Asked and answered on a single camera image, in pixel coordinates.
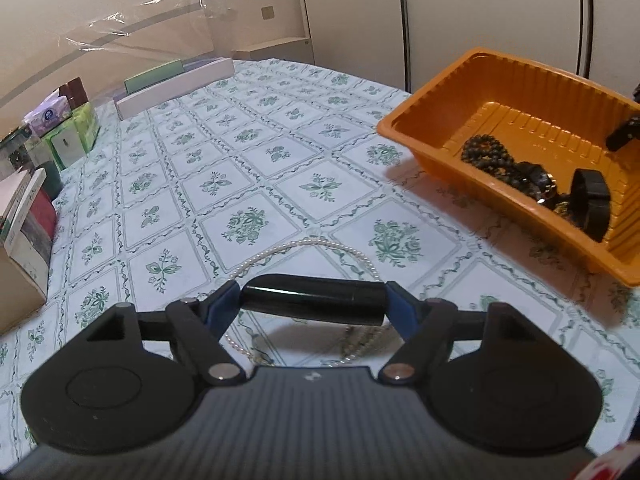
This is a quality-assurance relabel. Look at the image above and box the dark brown box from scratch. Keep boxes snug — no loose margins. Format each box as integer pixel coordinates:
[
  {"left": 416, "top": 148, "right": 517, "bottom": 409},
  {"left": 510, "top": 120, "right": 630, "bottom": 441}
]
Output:
[{"left": 58, "top": 77, "right": 89, "bottom": 110}]

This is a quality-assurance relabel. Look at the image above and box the dark green lantern jar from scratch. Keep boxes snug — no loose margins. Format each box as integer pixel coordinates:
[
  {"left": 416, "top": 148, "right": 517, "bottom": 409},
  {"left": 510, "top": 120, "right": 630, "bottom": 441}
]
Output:
[{"left": 0, "top": 125, "right": 63, "bottom": 200}]

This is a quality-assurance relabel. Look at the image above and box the white grey sliding wardrobe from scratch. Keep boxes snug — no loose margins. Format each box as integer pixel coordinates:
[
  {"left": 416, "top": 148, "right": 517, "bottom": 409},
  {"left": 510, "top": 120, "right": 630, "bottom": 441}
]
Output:
[{"left": 304, "top": 0, "right": 639, "bottom": 96}]

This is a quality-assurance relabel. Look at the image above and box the cardboard box with books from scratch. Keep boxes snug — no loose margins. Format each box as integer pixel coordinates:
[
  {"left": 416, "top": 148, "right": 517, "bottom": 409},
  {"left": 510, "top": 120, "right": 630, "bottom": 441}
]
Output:
[{"left": 1, "top": 168, "right": 56, "bottom": 332}]

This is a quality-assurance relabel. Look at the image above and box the black strap watch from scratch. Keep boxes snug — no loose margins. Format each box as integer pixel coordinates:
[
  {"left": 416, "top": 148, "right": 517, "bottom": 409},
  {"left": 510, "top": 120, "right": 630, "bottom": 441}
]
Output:
[{"left": 553, "top": 169, "right": 612, "bottom": 243}]

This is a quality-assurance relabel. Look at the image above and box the clear plastic wrap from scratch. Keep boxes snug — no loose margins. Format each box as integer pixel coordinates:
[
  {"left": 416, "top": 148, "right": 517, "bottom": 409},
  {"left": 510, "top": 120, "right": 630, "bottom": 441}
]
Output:
[{"left": 58, "top": 0, "right": 236, "bottom": 61}]

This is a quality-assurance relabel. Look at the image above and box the black cylinder tube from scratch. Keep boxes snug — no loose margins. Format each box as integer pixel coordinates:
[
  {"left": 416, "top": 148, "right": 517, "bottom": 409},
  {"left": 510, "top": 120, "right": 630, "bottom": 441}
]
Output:
[{"left": 240, "top": 273, "right": 387, "bottom": 326}]

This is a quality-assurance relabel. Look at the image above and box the wall socket plate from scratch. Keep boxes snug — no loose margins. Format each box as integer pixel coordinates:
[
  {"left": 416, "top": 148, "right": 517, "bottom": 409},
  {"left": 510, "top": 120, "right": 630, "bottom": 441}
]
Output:
[{"left": 262, "top": 6, "right": 274, "bottom": 20}]

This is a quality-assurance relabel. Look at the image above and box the white pearl necklace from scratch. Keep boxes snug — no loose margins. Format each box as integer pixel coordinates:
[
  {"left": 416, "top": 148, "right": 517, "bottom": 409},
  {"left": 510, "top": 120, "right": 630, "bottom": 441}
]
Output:
[{"left": 197, "top": 237, "right": 396, "bottom": 366}]

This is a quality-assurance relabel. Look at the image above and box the beige wooden headboard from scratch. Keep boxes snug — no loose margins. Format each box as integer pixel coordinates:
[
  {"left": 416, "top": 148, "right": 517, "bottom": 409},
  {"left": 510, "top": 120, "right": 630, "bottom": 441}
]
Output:
[{"left": 1, "top": 0, "right": 227, "bottom": 136}]

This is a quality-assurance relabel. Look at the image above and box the orange plastic tray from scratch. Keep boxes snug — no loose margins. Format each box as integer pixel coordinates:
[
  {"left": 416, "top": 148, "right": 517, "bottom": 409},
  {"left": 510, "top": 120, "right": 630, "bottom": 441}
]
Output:
[{"left": 378, "top": 49, "right": 639, "bottom": 287}]

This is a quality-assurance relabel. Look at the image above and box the purple tissue pack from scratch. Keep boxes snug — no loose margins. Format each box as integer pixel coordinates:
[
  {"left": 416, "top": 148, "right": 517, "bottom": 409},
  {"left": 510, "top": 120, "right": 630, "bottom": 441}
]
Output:
[{"left": 23, "top": 96, "right": 70, "bottom": 138}]

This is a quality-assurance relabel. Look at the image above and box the green tissue pack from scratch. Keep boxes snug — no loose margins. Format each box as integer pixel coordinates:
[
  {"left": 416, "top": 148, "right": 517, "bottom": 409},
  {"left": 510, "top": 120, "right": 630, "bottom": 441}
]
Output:
[{"left": 42, "top": 102, "right": 100, "bottom": 171}]

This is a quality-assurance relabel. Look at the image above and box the floral green white bedsheet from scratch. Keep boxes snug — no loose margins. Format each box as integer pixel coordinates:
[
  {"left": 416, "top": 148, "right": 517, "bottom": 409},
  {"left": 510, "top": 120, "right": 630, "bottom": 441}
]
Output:
[{"left": 1, "top": 61, "right": 639, "bottom": 468}]

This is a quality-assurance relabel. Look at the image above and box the green long box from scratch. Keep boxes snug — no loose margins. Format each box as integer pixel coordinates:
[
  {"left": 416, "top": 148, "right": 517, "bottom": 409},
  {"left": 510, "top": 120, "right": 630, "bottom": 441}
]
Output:
[{"left": 124, "top": 60, "right": 184, "bottom": 94}]

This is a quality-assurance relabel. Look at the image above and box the long white flat box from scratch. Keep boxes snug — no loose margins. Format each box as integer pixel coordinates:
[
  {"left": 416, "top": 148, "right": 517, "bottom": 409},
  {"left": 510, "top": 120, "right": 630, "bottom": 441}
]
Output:
[{"left": 114, "top": 58, "right": 235, "bottom": 120}]

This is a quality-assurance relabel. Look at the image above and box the metal band wristwatch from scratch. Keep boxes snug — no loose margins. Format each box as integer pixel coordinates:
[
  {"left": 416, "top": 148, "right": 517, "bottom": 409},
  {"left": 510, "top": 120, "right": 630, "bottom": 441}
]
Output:
[{"left": 514, "top": 162, "right": 559, "bottom": 208}]

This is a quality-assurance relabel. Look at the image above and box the dark wooden bead necklace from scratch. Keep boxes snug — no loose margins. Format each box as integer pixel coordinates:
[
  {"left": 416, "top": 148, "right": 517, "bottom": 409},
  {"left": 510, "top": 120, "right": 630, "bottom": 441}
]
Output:
[{"left": 459, "top": 133, "right": 522, "bottom": 181}]

